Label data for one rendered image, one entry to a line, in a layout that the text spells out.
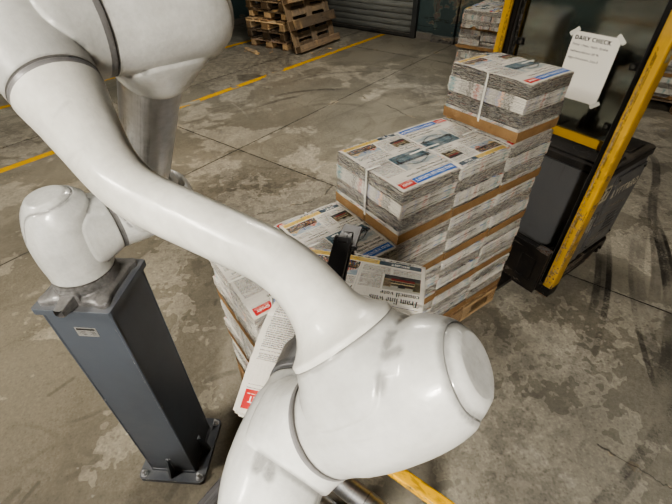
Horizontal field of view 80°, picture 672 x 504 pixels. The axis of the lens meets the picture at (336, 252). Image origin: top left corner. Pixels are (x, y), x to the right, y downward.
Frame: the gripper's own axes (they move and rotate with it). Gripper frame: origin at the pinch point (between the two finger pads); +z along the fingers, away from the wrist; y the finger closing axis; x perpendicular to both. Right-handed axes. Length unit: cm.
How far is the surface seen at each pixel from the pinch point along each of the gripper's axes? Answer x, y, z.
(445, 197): 20, 28, 85
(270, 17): -272, 42, 660
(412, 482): 19, 48, -10
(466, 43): 41, 43, 568
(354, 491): 7, 51, -14
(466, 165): 25, 17, 90
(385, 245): 2, 42, 67
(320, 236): -23, 43, 67
